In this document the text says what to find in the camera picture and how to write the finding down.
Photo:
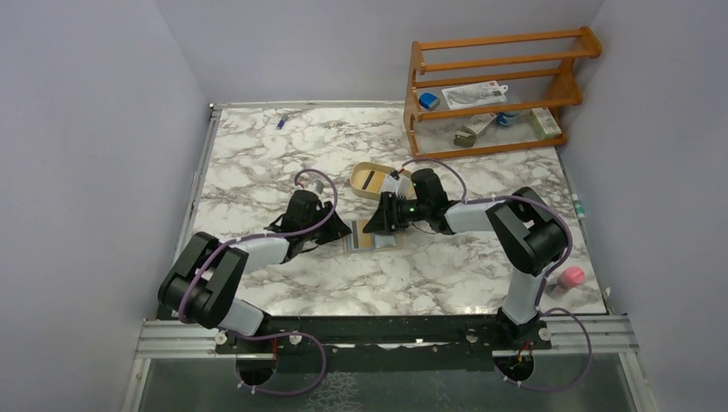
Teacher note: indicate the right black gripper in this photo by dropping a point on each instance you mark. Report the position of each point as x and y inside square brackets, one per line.
[388, 212]

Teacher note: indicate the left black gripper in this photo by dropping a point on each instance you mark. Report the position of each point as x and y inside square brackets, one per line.
[321, 226]

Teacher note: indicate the beige leather card holder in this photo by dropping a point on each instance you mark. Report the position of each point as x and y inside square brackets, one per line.
[345, 250]

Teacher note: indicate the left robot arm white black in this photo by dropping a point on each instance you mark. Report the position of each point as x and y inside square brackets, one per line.
[201, 286]

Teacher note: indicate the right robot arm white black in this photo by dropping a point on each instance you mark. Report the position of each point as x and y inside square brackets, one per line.
[534, 237]

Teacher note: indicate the striped card in holder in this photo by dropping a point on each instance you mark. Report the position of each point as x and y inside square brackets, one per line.
[359, 241]

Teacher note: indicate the yellow card in tray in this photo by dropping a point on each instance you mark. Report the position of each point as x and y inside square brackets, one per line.
[372, 181]

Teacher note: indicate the cream oval tray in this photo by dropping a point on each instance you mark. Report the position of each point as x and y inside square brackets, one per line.
[356, 176]

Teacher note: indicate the grey tape dispenser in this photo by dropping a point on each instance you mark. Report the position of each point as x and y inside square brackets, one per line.
[464, 140]

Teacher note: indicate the small blue marker pen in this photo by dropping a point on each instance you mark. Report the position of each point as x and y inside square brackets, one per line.
[282, 121]

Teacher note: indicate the blue small box on shelf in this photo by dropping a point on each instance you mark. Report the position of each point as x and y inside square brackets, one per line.
[429, 101]

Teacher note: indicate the blue round container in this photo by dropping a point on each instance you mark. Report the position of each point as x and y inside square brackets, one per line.
[507, 118]

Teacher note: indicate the white packaged item on shelf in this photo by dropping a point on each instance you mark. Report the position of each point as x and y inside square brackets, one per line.
[475, 95]

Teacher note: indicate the wooden orange shelf rack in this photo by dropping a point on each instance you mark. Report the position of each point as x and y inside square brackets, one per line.
[555, 66]

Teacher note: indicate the green white small box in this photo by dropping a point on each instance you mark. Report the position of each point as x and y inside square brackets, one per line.
[544, 123]

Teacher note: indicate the pink round object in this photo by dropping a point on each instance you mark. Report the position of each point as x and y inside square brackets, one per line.
[568, 279]

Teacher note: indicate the green white tube at edge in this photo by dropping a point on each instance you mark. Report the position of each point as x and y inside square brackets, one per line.
[578, 206]

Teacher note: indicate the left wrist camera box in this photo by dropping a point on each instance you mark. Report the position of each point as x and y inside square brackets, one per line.
[316, 186]

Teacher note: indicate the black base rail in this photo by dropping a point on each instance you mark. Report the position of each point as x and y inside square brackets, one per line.
[373, 344]

